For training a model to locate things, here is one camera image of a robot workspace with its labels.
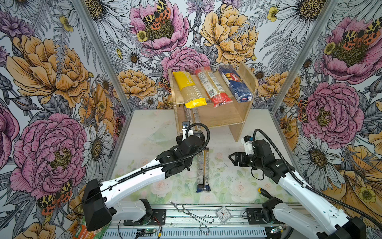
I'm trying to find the yellow black handled tool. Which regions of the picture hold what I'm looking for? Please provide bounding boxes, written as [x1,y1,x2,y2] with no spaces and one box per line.
[258,188,273,199]

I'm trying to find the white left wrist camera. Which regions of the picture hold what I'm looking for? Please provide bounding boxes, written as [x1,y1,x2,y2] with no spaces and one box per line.
[182,121,194,141]

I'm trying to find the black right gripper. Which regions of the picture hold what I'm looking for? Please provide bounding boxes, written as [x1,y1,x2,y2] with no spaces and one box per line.
[228,151,264,170]

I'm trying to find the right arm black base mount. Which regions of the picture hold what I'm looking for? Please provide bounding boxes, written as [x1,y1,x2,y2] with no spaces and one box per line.
[242,208,284,225]

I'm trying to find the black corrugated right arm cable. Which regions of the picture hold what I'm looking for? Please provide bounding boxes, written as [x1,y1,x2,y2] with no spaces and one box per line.
[252,128,382,229]

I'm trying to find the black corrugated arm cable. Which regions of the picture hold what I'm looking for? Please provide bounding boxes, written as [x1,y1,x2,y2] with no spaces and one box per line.
[252,128,382,229]
[73,122,211,214]

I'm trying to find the aluminium corner post left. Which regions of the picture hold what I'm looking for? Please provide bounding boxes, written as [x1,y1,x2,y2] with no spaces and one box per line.
[73,1,133,116]

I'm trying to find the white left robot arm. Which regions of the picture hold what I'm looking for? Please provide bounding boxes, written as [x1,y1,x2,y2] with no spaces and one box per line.
[82,135,210,232]

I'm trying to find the small white clock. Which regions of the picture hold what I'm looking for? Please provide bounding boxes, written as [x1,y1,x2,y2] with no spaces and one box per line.
[216,206,232,224]

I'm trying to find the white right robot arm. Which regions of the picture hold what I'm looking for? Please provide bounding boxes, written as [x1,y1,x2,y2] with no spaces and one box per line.
[228,136,367,239]

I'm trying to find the Ankara spaghetti bag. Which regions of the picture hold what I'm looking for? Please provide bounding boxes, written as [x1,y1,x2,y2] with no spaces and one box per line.
[196,147,211,193]
[182,105,201,130]

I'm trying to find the orange instant noodle packet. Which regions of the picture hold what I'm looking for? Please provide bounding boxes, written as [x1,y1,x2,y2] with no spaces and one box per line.
[73,218,110,239]

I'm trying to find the blue Barilla spaghetti box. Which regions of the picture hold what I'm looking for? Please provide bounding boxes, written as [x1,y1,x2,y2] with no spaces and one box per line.
[217,65,253,103]

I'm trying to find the yellow spaghetti bag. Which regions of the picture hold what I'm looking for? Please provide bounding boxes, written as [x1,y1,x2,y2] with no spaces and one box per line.
[173,71,207,109]

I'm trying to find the white slotted cable duct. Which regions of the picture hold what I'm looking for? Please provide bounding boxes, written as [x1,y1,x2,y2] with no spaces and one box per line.
[103,227,267,239]

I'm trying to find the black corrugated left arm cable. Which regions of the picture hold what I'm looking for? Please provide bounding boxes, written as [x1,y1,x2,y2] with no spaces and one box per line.
[73,122,211,214]

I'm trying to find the red spaghetti bag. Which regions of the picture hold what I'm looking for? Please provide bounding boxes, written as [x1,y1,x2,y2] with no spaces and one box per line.
[195,66,232,108]

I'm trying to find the aluminium corner post right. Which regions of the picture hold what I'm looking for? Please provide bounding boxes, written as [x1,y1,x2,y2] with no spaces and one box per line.
[270,0,339,114]

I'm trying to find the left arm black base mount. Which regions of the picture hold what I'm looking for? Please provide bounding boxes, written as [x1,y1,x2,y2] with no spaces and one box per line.
[123,209,167,226]

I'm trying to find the wooden two-tier shelf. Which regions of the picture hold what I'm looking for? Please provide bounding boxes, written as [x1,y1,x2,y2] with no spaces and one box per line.
[168,62,259,141]

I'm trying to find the metal wire tongs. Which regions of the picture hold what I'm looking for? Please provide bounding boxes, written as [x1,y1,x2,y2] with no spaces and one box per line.
[170,201,214,235]

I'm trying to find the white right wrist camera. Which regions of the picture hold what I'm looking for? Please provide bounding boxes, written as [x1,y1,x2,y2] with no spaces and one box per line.
[241,135,254,155]

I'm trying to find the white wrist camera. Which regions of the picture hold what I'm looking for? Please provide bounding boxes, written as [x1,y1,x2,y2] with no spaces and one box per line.
[241,135,254,155]
[182,121,194,141]

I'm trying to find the aluminium corner post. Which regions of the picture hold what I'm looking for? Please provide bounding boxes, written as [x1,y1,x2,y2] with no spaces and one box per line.
[73,1,133,116]
[270,0,339,114]

